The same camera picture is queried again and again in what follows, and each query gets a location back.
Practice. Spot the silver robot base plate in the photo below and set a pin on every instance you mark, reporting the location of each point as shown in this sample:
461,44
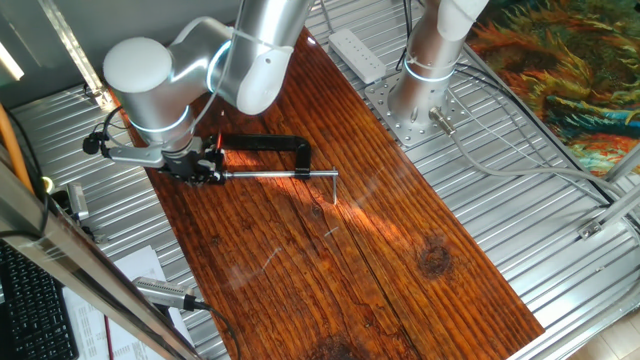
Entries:
385,115

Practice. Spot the silver camera with bracket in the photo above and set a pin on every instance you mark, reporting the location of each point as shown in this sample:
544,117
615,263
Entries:
77,200

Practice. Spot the white printed paper stack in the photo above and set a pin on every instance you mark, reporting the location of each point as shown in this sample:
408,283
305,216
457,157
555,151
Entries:
90,320

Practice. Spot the orange pole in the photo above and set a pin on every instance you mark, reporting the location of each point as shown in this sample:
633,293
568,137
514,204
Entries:
12,145

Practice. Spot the black keyboard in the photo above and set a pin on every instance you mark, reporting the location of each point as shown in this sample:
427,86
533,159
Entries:
35,310

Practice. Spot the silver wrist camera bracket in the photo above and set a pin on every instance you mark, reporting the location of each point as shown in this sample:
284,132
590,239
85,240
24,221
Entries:
135,156

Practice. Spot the aluminium frame strut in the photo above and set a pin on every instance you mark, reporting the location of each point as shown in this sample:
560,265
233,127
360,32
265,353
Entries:
620,210

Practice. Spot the red pencil with eraser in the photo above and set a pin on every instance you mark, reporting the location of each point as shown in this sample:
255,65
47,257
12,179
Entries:
219,142

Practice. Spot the aluminium frame post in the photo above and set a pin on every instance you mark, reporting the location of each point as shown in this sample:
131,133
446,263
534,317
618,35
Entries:
75,55

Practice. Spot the brown wooden board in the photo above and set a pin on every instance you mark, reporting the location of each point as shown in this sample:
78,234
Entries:
325,260

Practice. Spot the steel frame bar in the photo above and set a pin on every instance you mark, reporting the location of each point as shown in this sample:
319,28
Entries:
75,260

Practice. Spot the white power strip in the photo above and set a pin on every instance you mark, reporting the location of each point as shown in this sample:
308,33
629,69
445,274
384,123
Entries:
357,55

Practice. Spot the black and white pencil sharpener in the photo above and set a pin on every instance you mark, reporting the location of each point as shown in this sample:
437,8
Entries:
220,159

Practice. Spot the red pen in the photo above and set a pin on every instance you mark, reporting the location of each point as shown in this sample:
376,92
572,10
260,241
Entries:
108,340

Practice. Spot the black C-clamp with steel screw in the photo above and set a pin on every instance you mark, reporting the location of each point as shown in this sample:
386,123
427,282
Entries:
280,141

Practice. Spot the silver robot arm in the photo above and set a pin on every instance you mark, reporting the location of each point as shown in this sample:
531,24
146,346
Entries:
145,95

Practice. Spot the silver ribbed camera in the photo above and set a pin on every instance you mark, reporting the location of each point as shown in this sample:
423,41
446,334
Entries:
160,291

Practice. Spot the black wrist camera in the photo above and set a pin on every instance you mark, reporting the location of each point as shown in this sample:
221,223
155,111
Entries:
92,144

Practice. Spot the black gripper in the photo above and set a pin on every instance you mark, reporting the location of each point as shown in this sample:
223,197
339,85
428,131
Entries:
187,162

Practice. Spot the colourful painted cloth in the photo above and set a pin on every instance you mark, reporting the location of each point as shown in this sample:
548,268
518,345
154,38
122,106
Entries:
575,75

